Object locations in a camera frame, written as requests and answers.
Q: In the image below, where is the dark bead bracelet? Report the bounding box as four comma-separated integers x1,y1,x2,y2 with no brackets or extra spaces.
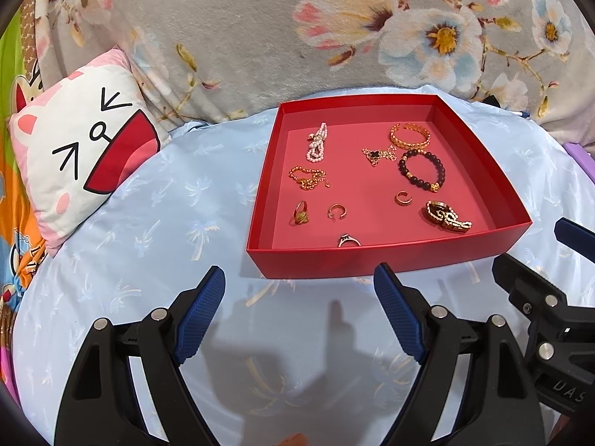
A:
397,148,448,194

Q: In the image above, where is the black clover gold bracelet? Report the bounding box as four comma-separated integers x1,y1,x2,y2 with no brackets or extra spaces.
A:
361,144,399,168

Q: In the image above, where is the gold hoop earring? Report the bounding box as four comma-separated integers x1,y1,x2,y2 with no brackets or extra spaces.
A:
327,203,347,220

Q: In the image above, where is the gold stone ring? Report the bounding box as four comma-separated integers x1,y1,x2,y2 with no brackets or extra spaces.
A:
291,199,312,227

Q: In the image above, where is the gold chain bracelet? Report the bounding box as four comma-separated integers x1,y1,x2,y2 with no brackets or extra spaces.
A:
287,165,331,191

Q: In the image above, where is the red jewelry tray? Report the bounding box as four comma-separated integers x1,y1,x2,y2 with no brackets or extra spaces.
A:
246,94,531,279

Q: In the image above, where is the purple cloth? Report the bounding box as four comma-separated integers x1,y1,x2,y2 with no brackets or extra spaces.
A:
563,143,595,182

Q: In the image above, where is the blue pen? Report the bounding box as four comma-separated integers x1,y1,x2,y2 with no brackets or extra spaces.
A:
510,111,530,119

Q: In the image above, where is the colourful cartoon cloth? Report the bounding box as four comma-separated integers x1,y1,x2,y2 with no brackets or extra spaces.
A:
1,2,45,395

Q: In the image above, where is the light blue palm bedsheet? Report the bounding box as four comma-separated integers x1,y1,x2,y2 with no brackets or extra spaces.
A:
13,85,594,445

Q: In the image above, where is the white cat face pillow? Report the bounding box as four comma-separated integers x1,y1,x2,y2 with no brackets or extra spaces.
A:
8,47,170,255

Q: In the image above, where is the grey floral blanket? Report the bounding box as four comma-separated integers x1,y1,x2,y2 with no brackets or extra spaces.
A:
34,0,594,147

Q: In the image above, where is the gold chain bangle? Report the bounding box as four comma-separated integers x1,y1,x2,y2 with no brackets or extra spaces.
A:
388,123,431,150

